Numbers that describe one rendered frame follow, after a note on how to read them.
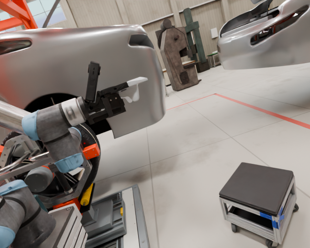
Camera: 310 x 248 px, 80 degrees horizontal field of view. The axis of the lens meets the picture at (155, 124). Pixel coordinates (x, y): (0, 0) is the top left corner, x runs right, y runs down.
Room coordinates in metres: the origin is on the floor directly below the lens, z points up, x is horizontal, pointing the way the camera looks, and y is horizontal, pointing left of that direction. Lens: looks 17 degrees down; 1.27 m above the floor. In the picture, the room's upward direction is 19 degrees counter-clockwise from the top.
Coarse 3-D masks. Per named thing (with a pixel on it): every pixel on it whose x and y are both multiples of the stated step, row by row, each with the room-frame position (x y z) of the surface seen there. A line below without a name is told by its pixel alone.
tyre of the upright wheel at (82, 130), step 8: (80, 128) 1.30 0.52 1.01; (88, 128) 1.42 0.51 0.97; (8, 136) 1.22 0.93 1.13; (88, 136) 1.29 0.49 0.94; (96, 136) 1.47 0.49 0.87; (88, 144) 1.26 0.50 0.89; (96, 160) 1.26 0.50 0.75; (96, 168) 1.26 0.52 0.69; (88, 176) 1.25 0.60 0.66; (88, 184) 1.25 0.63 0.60
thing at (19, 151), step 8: (16, 152) 1.26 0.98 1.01; (24, 152) 1.39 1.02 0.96; (24, 160) 1.25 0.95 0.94; (16, 176) 1.22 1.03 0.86; (24, 176) 1.23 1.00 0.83; (72, 176) 1.27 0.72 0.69; (80, 176) 1.33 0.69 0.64; (56, 184) 1.25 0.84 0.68; (72, 184) 1.29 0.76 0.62; (32, 192) 1.21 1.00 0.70; (40, 192) 1.22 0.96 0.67; (48, 192) 1.24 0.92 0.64; (56, 192) 1.24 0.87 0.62
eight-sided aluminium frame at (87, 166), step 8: (16, 136) 1.19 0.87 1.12; (24, 136) 1.15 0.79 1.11; (8, 144) 1.14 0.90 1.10; (16, 144) 1.14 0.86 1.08; (80, 144) 1.22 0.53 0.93; (8, 152) 1.14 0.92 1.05; (80, 152) 1.17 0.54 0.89; (0, 160) 1.13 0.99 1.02; (8, 160) 1.17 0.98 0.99; (88, 160) 1.22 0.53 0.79; (0, 168) 1.12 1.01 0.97; (88, 168) 1.17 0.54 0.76; (80, 184) 1.16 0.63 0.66; (64, 192) 1.21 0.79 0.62; (72, 192) 1.17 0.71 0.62; (80, 192) 1.16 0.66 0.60; (48, 200) 1.17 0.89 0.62; (56, 200) 1.14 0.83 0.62; (64, 200) 1.15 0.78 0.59
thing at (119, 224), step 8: (120, 200) 1.55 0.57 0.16; (120, 208) 1.44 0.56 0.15; (120, 216) 1.35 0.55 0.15; (112, 224) 1.26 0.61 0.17; (120, 224) 1.25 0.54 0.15; (104, 232) 1.23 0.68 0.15; (112, 232) 1.19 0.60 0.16; (120, 232) 1.19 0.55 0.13; (88, 240) 1.20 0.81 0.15; (96, 240) 1.17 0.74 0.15; (104, 240) 1.18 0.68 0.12
